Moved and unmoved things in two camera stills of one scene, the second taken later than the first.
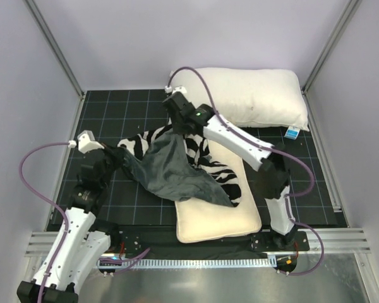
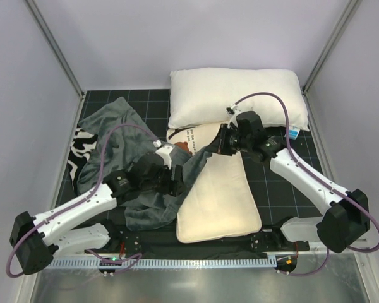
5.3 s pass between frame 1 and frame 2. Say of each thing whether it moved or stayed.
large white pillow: stayed
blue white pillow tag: stayed
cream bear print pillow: stayed
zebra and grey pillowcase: moved
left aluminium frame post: stayed
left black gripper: moved
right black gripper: moved
